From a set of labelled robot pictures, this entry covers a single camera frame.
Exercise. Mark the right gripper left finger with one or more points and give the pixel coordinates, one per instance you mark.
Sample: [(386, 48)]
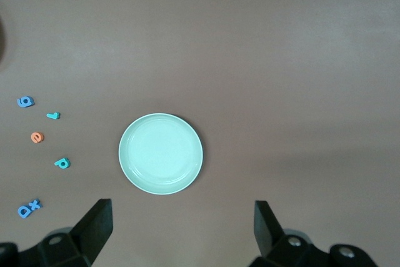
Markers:
[(78, 248)]

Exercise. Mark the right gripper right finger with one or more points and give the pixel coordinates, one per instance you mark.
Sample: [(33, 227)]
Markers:
[(281, 251)]

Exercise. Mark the teal foam letter d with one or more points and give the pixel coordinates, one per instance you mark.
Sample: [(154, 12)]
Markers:
[(57, 163)]

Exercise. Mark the orange foam letter e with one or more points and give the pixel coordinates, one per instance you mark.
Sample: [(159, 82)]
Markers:
[(33, 138)]

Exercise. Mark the teal foam letter r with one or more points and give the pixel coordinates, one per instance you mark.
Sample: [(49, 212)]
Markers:
[(52, 116)]

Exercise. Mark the blue foam letter x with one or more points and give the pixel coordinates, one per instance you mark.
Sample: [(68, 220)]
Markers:
[(35, 204)]

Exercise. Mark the blue foam letter D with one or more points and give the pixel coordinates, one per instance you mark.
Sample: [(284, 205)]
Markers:
[(19, 212)]

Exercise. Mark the light green plate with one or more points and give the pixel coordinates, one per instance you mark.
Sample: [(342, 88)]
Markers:
[(160, 153)]

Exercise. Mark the blue foam letter g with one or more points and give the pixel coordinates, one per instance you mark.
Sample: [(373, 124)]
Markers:
[(28, 102)]

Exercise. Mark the brown table cover sheet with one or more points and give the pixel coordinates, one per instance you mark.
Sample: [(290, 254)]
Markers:
[(218, 29)]

